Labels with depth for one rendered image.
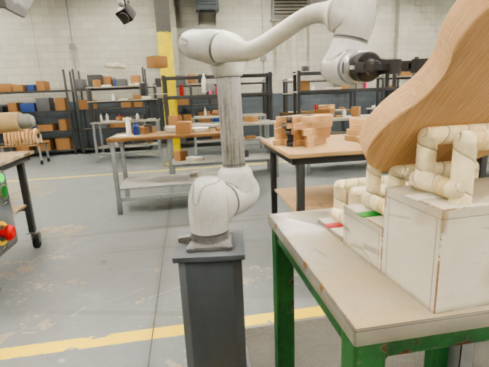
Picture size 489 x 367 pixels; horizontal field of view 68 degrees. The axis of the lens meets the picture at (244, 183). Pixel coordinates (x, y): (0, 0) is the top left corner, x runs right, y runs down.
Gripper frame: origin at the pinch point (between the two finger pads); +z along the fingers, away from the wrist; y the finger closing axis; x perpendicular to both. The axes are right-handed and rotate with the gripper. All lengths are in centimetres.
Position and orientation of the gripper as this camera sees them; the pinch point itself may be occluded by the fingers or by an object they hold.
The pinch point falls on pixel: (408, 65)
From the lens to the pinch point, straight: 88.5
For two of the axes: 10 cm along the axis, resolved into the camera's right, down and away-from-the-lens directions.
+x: -0.3, -9.5, -3.0
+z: 1.8, 2.9, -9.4
